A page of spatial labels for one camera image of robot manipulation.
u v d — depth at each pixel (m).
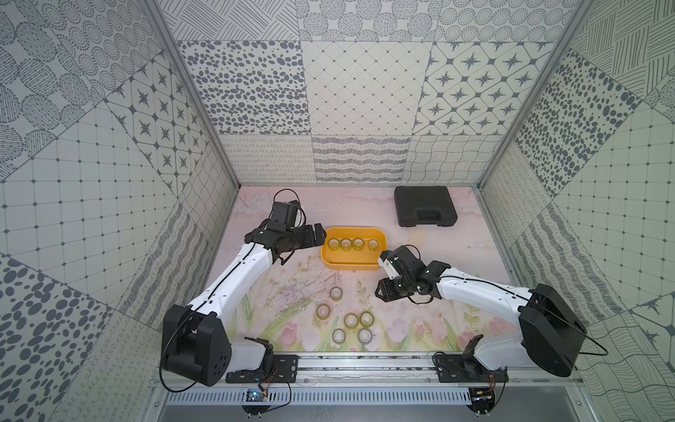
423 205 1.07
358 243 1.01
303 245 0.74
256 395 0.72
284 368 0.73
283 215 0.64
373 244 1.00
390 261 0.69
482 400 0.73
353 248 1.01
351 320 0.83
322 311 0.85
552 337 0.42
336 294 0.88
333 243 1.00
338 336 0.80
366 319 0.83
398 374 0.73
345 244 1.01
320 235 0.76
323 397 0.70
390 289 0.75
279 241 0.59
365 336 0.80
